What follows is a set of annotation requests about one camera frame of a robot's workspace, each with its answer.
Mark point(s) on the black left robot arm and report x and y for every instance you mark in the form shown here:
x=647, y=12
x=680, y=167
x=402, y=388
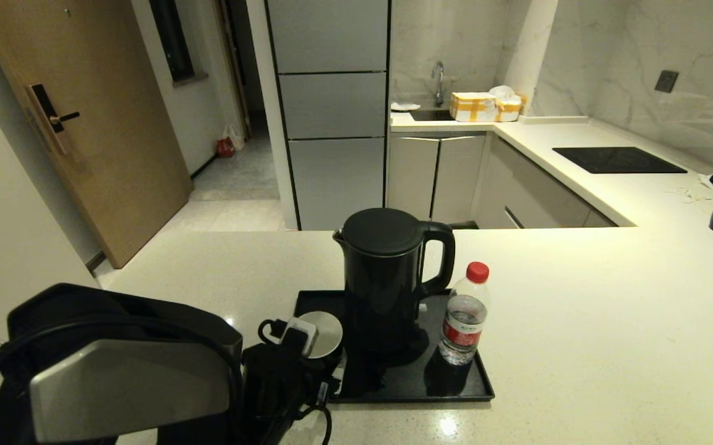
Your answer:
x=121, y=386

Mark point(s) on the small box with yellow tape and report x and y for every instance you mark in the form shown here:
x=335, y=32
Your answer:
x=509, y=110

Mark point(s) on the black rectangular tray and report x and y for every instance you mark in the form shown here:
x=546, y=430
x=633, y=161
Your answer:
x=455, y=386

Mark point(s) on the dark kitchen sink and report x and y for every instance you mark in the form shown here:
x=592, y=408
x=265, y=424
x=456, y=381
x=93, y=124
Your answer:
x=430, y=114

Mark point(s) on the red bag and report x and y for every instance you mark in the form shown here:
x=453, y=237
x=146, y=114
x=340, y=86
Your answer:
x=226, y=148

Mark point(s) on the black electronic door lock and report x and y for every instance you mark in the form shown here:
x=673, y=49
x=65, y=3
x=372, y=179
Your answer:
x=47, y=114

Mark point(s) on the white plastic bag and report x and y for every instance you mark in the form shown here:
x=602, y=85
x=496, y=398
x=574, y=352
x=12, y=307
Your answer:
x=503, y=91

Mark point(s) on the white shopping bag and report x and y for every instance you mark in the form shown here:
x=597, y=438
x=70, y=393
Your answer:
x=235, y=136

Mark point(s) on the grey sink base cabinet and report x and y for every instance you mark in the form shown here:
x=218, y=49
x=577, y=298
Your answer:
x=433, y=179

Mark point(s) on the tall grey cabinet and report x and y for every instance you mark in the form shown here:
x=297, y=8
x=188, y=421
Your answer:
x=334, y=105

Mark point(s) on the chrome sink faucet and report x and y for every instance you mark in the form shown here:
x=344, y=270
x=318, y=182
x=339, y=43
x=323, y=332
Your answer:
x=438, y=79

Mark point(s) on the black induction cooktop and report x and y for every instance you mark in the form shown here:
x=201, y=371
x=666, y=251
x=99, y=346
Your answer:
x=617, y=160

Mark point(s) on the dark window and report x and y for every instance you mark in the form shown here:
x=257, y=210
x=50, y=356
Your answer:
x=172, y=40

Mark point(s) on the white cloth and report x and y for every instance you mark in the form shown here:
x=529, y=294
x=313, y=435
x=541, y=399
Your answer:
x=404, y=106

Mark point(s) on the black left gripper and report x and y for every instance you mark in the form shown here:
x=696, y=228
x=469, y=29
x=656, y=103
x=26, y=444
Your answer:
x=276, y=383

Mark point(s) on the large box with yellow tape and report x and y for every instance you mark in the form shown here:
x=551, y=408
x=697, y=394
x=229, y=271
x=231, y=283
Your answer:
x=472, y=107

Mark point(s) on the grey wall socket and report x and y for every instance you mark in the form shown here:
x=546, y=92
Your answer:
x=666, y=81

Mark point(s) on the brown wooden door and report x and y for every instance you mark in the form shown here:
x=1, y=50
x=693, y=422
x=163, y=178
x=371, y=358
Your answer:
x=96, y=123

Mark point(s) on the black electric kettle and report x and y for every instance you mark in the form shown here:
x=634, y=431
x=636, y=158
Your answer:
x=384, y=278

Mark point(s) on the clear plastic water bottle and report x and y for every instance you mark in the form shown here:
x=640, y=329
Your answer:
x=464, y=321

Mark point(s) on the grey counter drawer cabinet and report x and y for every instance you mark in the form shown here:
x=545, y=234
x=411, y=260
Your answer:
x=535, y=191

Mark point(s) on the white side cabinet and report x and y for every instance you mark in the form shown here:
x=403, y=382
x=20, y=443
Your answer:
x=10, y=216

